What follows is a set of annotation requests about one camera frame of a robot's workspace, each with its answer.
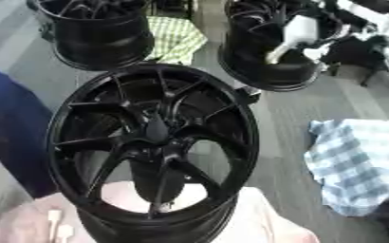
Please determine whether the white plastic object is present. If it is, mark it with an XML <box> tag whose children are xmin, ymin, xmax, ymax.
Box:
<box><xmin>264</xmin><ymin>14</ymin><xmax>321</xmax><ymax>65</ymax></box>

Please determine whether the black wheel rim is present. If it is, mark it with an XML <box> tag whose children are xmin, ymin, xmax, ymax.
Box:
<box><xmin>27</xmin><ymin>0</ymin><xmax>157</xmax><ymax>71</ymax></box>
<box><xmin>217</xmin><ymin>0</ymin><xmax>344</xmax><ymax>93</ymax></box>

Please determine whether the green white checked cloth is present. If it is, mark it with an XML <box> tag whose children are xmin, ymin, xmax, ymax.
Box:
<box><xmin>144</xmin><ymin>16</ymin><xmax>210</xmax><ymax>65</ymax></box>

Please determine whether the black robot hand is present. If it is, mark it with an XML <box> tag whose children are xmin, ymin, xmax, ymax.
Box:
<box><xmin>128</xmin><ymin>114</ymin><xmax>192</xmax><ymax>219</ymax></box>

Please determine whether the black stand with legs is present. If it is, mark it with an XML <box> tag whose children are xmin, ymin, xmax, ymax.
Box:
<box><xmin>319</xmin><ymin>33</ymin><xmax>389</xmax><ymax>88</ymax></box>

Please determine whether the black spoked wheel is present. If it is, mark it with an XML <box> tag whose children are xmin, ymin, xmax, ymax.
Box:
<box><xmin>45</xmin><ymin>63</ymin><xmax>261</xmax><ymax>243</ymax></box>

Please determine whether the white pin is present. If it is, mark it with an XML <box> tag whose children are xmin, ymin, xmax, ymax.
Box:
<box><xmin>45</xmin><ymin>208</ymin><xmax>65</xmax><ymax>243</ymax></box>
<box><xmin>55</xmin><ymin>223</ymin><xmax>75</xmax><ymax>243</ymax></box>

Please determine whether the person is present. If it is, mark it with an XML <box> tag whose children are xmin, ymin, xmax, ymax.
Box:
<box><xmin>0</xmin><ymin>41</ymin><xmax>59</xmax><ymax>199</ymax></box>

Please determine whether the blue white checked cloth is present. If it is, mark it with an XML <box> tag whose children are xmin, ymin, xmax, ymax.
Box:
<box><xmin>302</xmin><ymin>119</ymin><xmax>389</xmax><ymax>218</ymax></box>

